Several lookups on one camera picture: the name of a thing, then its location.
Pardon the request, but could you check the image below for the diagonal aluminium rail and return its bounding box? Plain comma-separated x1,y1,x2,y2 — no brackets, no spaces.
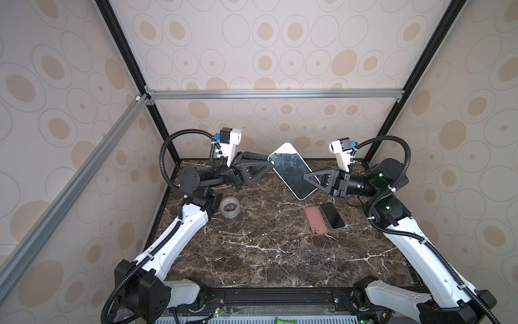
1,93,151,303

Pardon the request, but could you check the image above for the green tag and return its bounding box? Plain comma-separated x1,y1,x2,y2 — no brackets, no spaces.
275,317,297,324

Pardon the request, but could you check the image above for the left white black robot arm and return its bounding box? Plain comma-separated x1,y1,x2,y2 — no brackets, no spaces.
101,128,272,323

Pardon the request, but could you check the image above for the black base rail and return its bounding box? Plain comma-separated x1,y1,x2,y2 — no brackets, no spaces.
106,285,454,324

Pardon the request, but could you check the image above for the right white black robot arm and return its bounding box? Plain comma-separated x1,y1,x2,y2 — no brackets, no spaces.
303,136,499,323

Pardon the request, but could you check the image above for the horizontal aluminium rail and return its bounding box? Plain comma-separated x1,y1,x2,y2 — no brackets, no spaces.
148,89,405,101

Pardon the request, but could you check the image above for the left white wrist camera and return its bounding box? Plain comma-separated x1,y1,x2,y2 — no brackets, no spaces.
214,127,241,167

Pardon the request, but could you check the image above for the clear tape roll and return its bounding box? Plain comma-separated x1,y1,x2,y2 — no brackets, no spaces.
219,197,241,219

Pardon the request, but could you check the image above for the pink phone case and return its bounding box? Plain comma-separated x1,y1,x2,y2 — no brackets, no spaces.
304,207,329,236

